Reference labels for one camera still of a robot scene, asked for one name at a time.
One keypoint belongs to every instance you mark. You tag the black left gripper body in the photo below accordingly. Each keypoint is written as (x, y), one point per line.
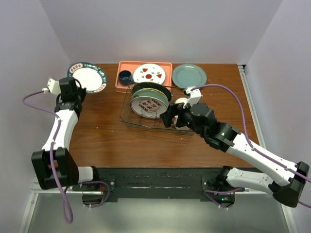
(81, 94)

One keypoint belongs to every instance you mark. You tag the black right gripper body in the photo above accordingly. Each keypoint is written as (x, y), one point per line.
(184, 118)

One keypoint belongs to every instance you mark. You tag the white bowl blue striped outside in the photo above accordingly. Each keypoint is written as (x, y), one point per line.
(181, 101)

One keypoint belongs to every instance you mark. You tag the white plate red characters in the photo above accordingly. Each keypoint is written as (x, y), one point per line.
(148, 107)

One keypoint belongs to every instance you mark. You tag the white plate dark patterned rim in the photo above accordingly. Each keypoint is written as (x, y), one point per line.
(90, 76)

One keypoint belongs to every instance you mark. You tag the mint green flower plate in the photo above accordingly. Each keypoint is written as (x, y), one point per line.
(151, 95)

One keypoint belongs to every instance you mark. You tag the dark teal speckled plate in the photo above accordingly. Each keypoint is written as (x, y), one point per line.
(151, 85)

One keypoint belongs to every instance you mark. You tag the yellow woven round coaster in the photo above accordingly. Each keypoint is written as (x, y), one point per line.
(155, 90)

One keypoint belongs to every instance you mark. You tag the black wire dish rack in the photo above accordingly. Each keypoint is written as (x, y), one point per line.
(130, 118)

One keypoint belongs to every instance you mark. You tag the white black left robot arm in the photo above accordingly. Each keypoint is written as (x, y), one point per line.
(53, 164)

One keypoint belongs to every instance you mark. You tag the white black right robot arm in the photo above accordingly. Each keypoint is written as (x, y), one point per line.
(283, 179)

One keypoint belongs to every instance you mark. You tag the grey green round plate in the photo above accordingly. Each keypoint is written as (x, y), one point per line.
(187, 75)

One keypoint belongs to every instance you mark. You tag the white watermelon pattern plate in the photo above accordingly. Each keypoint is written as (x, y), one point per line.
(149, 73)

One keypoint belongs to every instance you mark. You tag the dark blue mug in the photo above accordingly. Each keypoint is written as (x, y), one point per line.
(125, 77)

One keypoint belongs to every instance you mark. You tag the salmon pink plastic tray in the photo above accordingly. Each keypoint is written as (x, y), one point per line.
(132, 65)

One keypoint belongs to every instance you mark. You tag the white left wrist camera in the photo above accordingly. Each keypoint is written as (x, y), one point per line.
(53, 86)

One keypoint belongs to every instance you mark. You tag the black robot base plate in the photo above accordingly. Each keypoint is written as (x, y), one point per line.
(196, 183)

